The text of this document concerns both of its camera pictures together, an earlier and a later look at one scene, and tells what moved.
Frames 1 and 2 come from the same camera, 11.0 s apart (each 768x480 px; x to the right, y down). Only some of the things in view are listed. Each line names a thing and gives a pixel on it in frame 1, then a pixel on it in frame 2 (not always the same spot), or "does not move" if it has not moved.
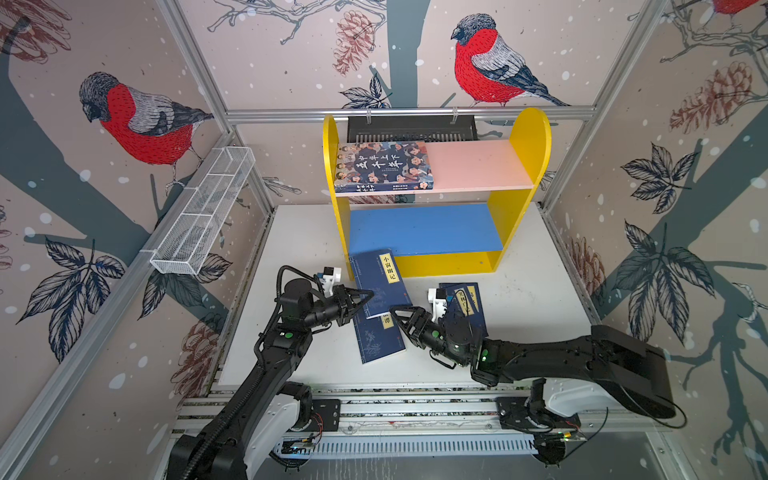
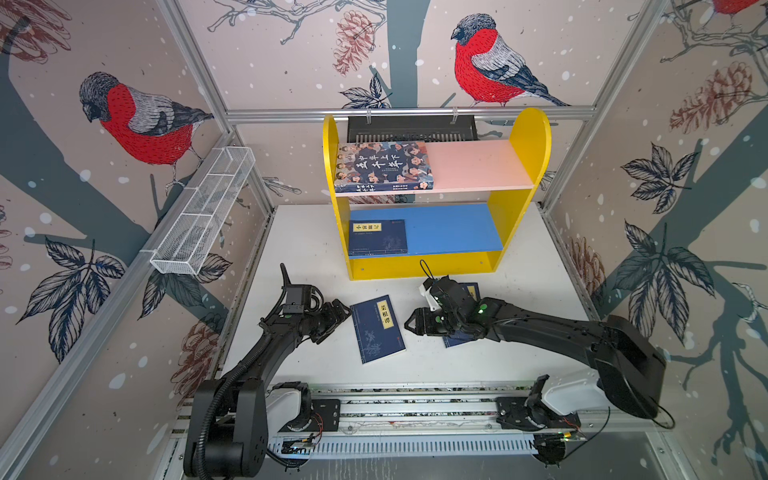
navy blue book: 379,272 -> 377,236
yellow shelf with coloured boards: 462,225 does not move
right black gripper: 420,322 -> 421,320
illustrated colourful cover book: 382,166 does not move
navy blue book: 378,337 does not move
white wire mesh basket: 186,241 does not move
